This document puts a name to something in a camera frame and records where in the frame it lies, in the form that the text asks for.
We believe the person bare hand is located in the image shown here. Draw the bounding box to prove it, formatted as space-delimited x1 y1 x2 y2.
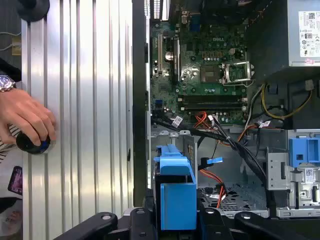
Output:
0 87 58 147

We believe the grey power supply unit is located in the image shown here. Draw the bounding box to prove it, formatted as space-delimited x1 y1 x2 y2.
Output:
287 0 320 68

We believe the red yellow disk power wire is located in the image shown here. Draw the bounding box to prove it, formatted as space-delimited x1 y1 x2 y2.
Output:
199 168 227 209

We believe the yellow black wire bundle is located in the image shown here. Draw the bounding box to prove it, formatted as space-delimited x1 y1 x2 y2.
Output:
261 83 313 118

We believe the white expansion slot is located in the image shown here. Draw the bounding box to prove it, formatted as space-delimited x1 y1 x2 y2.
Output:
157 33 164 72

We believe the black round foot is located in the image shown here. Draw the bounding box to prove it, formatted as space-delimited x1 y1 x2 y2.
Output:
16 0 51 23

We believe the CPU socket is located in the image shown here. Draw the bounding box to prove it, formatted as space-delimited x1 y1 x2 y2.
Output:
200 65 222 85

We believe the black RAM slot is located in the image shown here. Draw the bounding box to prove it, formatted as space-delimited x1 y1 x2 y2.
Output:
180 94 248 104
180 104 248 113

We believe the silver wrist watch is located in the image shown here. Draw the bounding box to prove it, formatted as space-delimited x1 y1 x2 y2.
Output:
0 74 17 93

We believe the thick black wire bundle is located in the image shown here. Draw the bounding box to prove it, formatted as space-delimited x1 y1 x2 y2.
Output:
152 117 277 208

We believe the green motherboard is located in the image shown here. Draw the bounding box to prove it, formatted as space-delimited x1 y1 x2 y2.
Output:
149 21 250 126

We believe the silver metal drive cage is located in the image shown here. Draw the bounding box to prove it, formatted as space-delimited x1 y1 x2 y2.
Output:
266 147 320 218

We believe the dark smartphone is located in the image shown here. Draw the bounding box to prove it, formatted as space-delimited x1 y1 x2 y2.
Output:
7 165 24 200

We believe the wire locking lever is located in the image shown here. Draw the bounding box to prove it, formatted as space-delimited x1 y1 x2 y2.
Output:
222 78 256 88

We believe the open black PC case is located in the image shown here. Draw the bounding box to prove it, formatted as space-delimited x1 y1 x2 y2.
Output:
132 0 320 220

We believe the round black tool blue ring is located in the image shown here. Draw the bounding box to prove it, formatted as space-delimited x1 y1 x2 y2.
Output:
15 132 57 156

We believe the metal socket cover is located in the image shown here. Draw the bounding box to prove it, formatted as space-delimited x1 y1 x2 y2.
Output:
221 61 254 85

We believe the black expansion slot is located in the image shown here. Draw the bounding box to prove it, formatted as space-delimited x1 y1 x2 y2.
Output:
172 38 181 83

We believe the blue plastic drive latch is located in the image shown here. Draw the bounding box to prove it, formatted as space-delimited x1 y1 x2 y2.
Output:
288 136 320 168

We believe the striped shirt person trunk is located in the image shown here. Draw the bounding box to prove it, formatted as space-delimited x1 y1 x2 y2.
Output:
0 123 20 165

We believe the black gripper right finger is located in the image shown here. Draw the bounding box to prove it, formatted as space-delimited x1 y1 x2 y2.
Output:
197 193 313 240

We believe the orange data wire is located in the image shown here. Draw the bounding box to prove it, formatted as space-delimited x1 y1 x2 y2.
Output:
194 111 210 130

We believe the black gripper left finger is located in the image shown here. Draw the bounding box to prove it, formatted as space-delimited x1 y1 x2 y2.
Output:
53 191 161 240

